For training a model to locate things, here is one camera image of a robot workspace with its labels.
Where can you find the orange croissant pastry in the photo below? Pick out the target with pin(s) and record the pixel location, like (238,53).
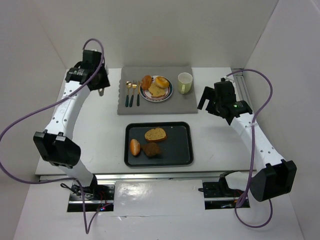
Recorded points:
(146,82)

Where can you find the gold knife green handle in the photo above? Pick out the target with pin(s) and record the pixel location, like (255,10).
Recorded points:
(138,94)

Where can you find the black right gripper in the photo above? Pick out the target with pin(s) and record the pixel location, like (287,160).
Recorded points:
(210,100)

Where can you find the grey foam placemat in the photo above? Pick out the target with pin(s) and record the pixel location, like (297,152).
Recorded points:
(177,104)

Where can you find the glazed orange donut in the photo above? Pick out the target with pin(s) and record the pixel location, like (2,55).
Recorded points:
(162,82)

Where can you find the black baking tray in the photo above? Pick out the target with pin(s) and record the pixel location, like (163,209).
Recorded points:
(176,149)

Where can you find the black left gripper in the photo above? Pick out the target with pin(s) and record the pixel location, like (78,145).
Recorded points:
(102,81)

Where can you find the aluminium rail front edge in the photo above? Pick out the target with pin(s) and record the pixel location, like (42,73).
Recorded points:
(160,176)

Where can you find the dark brown bread roll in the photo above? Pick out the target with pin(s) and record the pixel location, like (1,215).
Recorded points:
(151,149)

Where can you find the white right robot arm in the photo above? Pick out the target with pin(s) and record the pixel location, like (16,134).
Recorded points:
(275,176)

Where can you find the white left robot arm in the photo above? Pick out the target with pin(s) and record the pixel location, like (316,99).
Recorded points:
(55,143)

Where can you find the gold fork green handle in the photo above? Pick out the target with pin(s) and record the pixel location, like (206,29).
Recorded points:
(133,86)

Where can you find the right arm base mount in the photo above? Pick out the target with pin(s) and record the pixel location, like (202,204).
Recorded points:
(217,194)

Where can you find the seeded bread slice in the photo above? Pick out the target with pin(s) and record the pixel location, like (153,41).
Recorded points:
(155,135)
(156,91)

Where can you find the metal triangular bracket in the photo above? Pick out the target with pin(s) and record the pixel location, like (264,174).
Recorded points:
(101,92)

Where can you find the white plate with coloured rim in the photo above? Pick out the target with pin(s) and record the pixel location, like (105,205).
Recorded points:
(147,96)

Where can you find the small orange bun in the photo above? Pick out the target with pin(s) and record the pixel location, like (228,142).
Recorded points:
(134,147)

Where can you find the pale green mug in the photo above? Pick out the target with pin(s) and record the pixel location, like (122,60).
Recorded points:
(185,81)

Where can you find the aluminium rail right side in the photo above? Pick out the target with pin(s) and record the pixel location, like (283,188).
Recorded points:
(241,88)

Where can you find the gold spoon green handle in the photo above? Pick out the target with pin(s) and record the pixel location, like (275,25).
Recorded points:
(128,85)

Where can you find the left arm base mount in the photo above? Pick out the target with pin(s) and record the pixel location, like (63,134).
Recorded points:
(102,200)

